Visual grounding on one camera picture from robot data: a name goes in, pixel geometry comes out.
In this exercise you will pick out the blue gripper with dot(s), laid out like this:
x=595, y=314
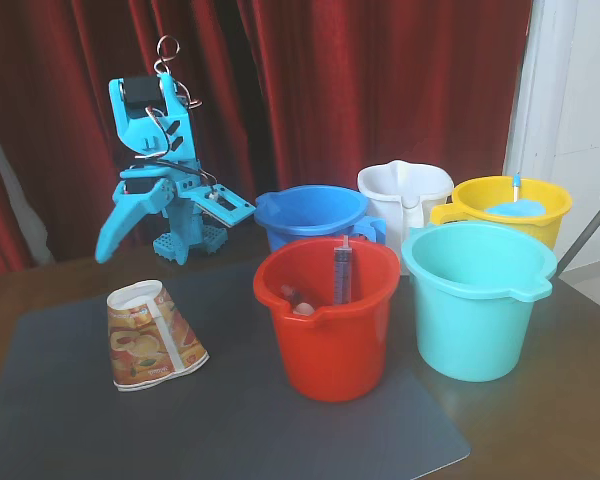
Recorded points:
x=139, y=201

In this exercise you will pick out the printed paper cup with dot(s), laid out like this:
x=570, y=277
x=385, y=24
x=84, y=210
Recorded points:
x=145, y=345

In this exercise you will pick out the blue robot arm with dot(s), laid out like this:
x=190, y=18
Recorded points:
x=150, y=130

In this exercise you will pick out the blue plastic bucket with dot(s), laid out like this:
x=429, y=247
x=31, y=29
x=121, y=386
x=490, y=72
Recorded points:
x=310, y=210

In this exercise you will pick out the small pink object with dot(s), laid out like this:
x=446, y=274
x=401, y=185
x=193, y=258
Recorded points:
x=304, y=310

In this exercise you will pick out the purple syringe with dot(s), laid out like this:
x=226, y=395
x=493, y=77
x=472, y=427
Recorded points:
x=342, y=280

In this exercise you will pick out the dark grey mat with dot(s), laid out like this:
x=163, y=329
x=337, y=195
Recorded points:
x=205, y=425

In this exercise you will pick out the red curtain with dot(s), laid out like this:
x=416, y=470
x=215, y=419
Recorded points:
x=330, y=75

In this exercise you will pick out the red plastic bucket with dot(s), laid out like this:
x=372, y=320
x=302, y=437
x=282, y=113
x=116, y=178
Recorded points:
x=330, y=350

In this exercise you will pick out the white plastic bucket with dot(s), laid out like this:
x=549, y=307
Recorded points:
x=395, y=187

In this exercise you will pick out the teal plastic bucket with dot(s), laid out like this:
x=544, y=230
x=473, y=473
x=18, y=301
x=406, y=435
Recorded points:
x=470, y=340

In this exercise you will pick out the light blue cloth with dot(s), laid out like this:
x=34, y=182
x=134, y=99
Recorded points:
x=515, y=208

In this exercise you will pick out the thin blue-tipped stick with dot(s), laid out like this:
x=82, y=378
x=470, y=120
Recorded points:
x=515, y=192

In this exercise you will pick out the yellow plastic bucket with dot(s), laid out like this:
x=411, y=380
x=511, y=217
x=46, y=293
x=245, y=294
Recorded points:
x=555, y=220

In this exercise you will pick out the grey tripod leg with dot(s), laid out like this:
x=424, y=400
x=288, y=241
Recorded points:
x=587, y=230

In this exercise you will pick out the wrist camera on blue mount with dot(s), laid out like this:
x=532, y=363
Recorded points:
x=225, y=205

